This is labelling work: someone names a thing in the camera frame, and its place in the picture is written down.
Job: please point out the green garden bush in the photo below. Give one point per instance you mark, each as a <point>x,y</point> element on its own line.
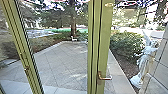
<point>128,45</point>

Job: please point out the green framed glass door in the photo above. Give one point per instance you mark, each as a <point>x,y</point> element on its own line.
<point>98,43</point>

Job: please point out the large tree trunk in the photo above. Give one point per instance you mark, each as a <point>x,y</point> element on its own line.
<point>72,18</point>

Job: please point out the white outdoor bench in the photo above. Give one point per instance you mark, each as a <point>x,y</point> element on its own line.
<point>74,38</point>

